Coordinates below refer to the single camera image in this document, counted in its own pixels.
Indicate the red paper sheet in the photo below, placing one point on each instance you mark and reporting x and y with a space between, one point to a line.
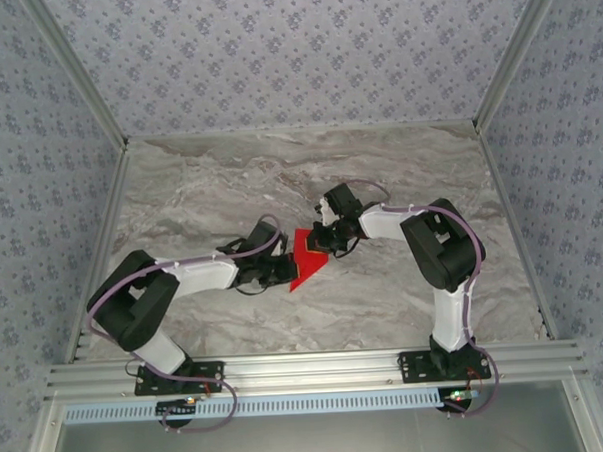
311 268

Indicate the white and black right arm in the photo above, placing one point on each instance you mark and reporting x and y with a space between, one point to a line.
381 222

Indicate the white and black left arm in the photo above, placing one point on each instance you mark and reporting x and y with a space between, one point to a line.
203 278

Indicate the black left controller board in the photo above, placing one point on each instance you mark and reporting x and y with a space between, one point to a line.
177 409

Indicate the black controller board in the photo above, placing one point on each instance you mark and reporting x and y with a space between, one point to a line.
177 409
457 406

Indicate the black right controller board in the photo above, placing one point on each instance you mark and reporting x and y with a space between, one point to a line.
457 406

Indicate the aluminium mounting rail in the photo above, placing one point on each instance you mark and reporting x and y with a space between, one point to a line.
308 371

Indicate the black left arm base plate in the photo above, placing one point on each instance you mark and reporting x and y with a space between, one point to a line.
207 366

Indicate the aluminium table end rail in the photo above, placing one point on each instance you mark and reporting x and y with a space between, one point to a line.
297 130

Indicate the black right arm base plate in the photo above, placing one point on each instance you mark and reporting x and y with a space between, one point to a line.
413 373

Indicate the aluminium table side rail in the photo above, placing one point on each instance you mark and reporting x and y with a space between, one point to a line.
487 153
106 219

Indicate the aluminium frame post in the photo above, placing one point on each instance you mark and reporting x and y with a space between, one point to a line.
76 70
517 51

